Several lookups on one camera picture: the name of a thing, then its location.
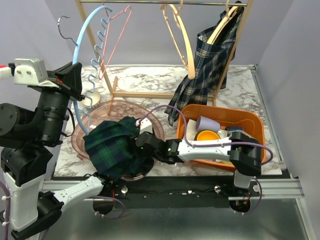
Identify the green plaid skirt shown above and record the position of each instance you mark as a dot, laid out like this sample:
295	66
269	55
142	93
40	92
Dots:
112	150

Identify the blue rimmed cup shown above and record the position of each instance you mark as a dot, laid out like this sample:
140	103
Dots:
232	129

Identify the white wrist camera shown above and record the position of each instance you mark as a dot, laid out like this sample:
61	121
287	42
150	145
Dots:
32	72
144	126

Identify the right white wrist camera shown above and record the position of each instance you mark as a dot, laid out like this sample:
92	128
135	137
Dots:
144	126

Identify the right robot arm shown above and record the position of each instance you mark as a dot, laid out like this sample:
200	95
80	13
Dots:
244	152

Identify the navy beige plaid skirt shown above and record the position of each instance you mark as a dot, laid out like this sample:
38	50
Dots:
210	62

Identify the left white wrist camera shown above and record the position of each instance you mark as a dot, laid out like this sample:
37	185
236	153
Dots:
32	72

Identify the wooden hanger with skirt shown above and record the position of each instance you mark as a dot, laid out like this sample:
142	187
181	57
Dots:
230	13

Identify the white floral mug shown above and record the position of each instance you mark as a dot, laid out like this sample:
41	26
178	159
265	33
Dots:
222	133

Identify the empty wooden hanger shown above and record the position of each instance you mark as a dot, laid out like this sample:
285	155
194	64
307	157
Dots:
188	60

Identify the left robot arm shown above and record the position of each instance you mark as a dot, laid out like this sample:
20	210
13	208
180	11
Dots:
26	137

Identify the lavender cup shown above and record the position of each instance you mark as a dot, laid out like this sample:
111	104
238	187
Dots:
204	123

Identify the pink transparent basin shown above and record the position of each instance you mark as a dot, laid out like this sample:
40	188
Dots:
112	110

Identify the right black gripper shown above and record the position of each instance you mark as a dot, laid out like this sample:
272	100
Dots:
142	152

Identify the orange plastic bin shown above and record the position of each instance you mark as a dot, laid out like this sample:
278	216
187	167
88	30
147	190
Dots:
251	123

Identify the small beige bowl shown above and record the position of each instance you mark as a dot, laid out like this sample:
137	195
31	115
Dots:
92	99

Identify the orange bowl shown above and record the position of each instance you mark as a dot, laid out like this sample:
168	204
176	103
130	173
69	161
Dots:
206	135

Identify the white board in bin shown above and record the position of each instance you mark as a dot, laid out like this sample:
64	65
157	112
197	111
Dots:
191	131

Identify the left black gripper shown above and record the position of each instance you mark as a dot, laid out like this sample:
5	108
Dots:
69	76

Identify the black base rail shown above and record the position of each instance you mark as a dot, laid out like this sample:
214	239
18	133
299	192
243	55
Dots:
168	192

